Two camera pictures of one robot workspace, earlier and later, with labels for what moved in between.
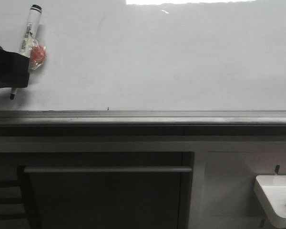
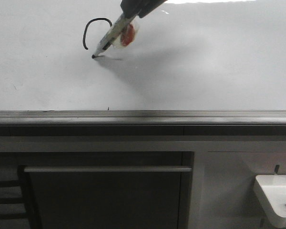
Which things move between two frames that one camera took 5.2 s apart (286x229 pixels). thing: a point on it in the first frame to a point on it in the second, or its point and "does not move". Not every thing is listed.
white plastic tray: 274,192 does not move
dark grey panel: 112,197 does not move
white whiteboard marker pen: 26,43 to 120,24
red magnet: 38,53 to 127,36
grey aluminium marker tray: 143,122 does not move
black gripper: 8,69 to 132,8
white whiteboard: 152,55 does not move
